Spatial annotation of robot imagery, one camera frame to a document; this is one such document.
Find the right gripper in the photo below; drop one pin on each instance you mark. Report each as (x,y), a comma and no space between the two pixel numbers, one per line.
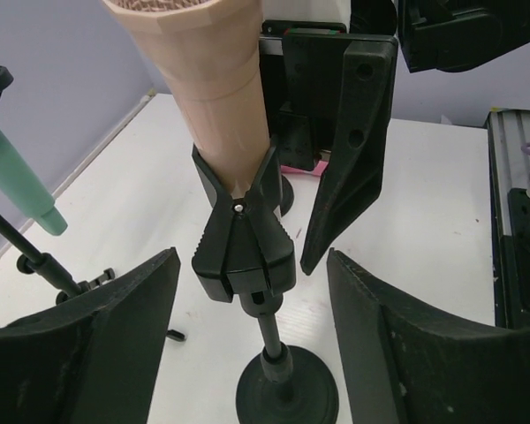
(301,70)

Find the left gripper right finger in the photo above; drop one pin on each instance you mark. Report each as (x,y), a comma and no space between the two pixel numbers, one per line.
(406,361)

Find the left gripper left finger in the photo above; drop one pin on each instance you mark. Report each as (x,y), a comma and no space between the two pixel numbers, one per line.
(94,358)

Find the pink toy microphone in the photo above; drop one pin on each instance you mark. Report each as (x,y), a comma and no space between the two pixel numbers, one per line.
(319,168)

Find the black round-base clip stand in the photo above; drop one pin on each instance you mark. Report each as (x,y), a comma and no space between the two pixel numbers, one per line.
(245,253)

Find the beige microphone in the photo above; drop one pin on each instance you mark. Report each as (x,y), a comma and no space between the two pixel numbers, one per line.
(207,53)

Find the green toy microphone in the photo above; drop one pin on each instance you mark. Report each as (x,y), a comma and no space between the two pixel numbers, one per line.
(24,189)

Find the black tripod shock-mount stand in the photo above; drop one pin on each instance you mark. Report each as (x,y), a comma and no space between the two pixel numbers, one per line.
(34,261)

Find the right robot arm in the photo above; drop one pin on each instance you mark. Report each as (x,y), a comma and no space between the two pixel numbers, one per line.
(447,36)

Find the aluminium frame extrusion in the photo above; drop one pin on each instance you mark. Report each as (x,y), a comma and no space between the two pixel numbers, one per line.
(509,170)

